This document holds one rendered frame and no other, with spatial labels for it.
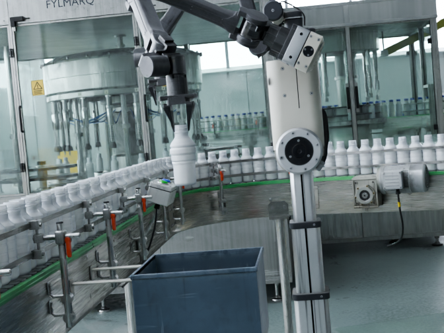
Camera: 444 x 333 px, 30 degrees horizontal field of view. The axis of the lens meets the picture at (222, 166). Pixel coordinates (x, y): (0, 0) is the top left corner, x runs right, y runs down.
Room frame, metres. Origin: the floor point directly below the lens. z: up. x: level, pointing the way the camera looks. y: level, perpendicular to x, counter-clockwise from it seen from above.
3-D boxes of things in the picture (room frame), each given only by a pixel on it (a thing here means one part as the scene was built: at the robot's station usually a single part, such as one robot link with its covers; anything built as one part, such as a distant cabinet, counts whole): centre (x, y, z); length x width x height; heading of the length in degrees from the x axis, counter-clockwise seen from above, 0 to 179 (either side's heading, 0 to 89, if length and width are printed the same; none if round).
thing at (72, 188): (2.34, 0.43, 1.08); 0.06 x 0.06 x 0.17
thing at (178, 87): (2.27, 0.10, 1.41); 0.10 x 0.07 x 0.07; 87
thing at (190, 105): (2.27, 0.10, 1.34); 0.07 x 0.07 x 0.09; 87
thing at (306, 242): (2.90, -0.27, 0.74); 0.11 x 0.11 x 0.40; 84
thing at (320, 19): (8.39, -1.33, 1.15); 1.63 x 1.62 x 2.30; 174
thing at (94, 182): (2.58, 0.41, 1.08); 0.06 x 0.06 x 0.17
